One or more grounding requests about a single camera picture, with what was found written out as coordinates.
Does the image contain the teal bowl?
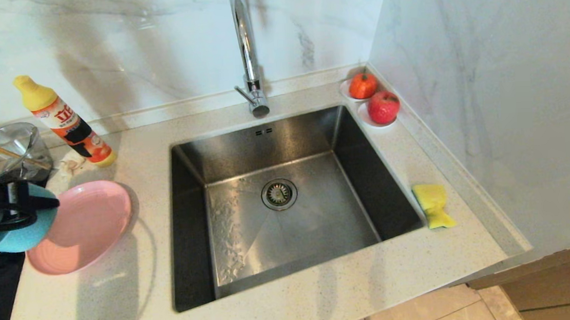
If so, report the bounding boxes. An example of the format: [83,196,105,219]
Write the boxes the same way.
[0,181,61,254]

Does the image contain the wooden chopstick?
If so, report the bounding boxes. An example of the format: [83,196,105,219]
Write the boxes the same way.
[0,143,53,173]

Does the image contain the pink plate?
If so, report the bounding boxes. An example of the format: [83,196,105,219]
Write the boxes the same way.
[23,178,136,277]

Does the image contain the yellow-capped dish soap bottle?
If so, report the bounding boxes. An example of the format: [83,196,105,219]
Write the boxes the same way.
[13,71,118,172]

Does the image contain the yellow green sponge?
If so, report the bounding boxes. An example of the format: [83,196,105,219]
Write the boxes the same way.
[411,182,457,230]

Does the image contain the metal sink drain strainer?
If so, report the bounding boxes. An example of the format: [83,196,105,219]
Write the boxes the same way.
[260,177,299,212]

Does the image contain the stainless steel sink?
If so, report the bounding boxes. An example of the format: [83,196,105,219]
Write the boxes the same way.
[163,99,432,313]

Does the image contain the crumpled white paper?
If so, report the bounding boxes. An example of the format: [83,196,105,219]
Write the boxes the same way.
[58,153,89,178]

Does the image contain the clear glass bowl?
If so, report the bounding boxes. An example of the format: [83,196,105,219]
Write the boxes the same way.
[0,121,55,184]

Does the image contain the chrome faucet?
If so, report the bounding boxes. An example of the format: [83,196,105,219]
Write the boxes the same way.
[227,0,271,119]

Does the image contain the small white dish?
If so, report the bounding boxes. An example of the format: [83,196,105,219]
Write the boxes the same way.
[339,77,380,103]
[358,99,400,129]

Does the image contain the orange red tomato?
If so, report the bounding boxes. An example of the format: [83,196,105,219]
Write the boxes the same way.
[348,67,379,101]

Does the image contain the red apple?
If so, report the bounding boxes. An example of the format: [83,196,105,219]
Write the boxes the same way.
[367,90,402,126]

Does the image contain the light wooden cabinet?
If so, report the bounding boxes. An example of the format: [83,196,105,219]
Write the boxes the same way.
[465,239,570,320]

